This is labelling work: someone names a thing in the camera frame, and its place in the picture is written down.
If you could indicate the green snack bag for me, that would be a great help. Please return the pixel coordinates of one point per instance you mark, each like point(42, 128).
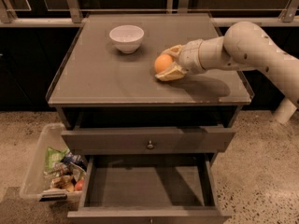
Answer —
point(54, 156)

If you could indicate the metal window frame rail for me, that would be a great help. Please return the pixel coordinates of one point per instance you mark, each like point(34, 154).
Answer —
point(223, 13)

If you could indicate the orange fruit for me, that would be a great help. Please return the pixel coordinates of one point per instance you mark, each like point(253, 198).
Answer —
point(162, 62)

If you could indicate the white cylindrical post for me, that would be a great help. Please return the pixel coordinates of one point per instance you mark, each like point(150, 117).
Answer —
point(284, 111)

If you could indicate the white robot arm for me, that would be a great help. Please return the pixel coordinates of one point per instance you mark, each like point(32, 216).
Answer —
point(245, 46)

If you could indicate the round metal drawer knob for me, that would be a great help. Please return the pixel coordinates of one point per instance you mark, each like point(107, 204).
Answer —
point(150, 145)

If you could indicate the grey drawer cabinet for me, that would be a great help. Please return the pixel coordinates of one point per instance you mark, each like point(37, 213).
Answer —
point(100, 87)

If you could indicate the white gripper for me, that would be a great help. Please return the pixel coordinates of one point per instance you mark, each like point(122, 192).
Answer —
point(191, 56)

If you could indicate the clear plastic bin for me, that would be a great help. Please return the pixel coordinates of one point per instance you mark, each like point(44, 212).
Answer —
point(35, 186)

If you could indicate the grey upper drawer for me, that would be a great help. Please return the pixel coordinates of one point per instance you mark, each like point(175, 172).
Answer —
point(133, 141)

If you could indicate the grey open middle drawer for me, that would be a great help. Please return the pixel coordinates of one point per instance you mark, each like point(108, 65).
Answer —
point(149, 189)

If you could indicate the white ceramic bowl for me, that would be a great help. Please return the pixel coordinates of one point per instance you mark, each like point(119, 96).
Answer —
point(126, 38)

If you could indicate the red apple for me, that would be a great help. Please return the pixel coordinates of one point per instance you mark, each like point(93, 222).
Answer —
point(79, 185)

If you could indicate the blue snack packet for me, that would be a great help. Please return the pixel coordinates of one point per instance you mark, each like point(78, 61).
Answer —
point(70, 158)

